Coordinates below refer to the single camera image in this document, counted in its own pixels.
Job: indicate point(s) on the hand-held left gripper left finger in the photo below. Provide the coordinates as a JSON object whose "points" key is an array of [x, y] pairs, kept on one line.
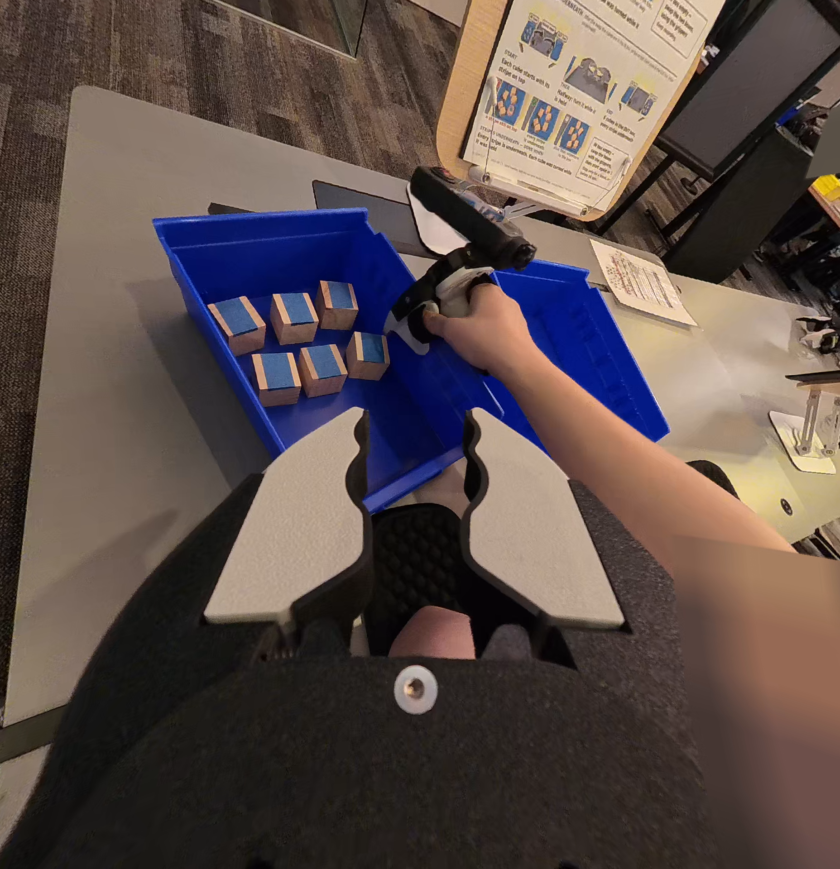
{"points": [[297, 529]]}

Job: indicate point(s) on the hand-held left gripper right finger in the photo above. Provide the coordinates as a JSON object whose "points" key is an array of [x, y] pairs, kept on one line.
{"points": [[542, 543]]}

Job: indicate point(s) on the group of taped wooden cubes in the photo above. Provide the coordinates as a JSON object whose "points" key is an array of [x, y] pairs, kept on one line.
{"points": [[294, 316]]}

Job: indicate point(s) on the blue plastic bin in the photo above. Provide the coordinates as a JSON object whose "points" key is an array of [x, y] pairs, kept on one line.
{"points": [[596, 353], [209, 271]]}

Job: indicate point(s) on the person's right hand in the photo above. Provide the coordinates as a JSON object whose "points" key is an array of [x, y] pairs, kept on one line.
{"points": [[491, 332]]}

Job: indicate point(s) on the wooden board stand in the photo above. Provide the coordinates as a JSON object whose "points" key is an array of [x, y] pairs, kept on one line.
{"points": [[460, 81]]}

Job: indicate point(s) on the person's leg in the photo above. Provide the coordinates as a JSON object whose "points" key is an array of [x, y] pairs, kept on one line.
{"points": [[433, 631]]}

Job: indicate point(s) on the illustrated instruction sheet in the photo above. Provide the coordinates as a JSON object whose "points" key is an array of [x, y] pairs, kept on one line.
{"points": [[596, 102]]}

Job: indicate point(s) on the printed paper sheet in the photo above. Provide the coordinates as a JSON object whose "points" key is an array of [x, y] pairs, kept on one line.
{"points": [[640, 282]]}

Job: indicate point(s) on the black cabinet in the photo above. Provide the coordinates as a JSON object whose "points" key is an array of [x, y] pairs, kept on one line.
{"points": [[739, 210]]}

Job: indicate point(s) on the dark partition panel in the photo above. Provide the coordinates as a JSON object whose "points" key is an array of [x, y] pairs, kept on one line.
{"points": [[752, 74]]}

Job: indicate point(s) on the black and white tool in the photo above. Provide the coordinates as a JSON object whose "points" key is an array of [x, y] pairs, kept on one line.
{"points": [[831, 336]]}

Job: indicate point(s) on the yellow bin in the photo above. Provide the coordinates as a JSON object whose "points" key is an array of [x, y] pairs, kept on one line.
{"points": [[834, 197]]}

